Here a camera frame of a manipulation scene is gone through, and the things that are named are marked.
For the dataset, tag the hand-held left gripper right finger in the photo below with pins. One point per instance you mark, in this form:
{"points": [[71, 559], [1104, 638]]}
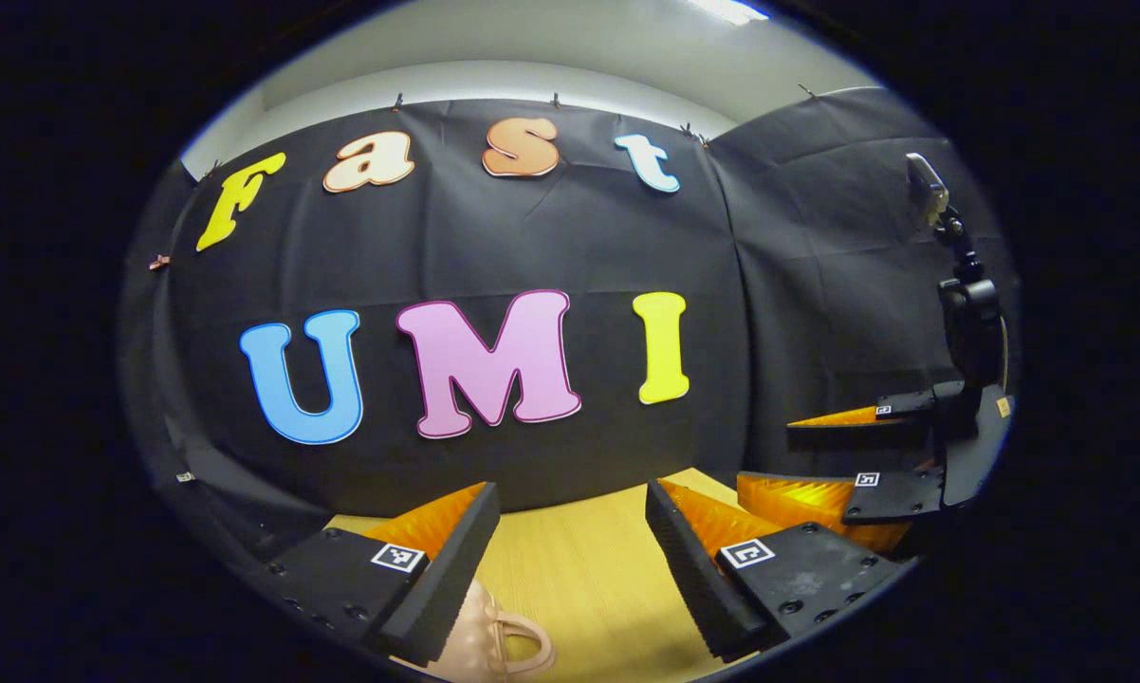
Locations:
{"points": [[693, 579]]}

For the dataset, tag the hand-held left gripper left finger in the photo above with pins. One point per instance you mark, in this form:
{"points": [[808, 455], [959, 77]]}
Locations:
{"points": [[447, 574]]}

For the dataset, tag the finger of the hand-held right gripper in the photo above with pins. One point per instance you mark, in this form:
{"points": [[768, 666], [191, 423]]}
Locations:
{"points": [[892, 498], [911, 408]]}

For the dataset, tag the pink suitcase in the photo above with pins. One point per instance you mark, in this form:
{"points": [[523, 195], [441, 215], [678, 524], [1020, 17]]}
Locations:
{"points": [[480, 636]]}

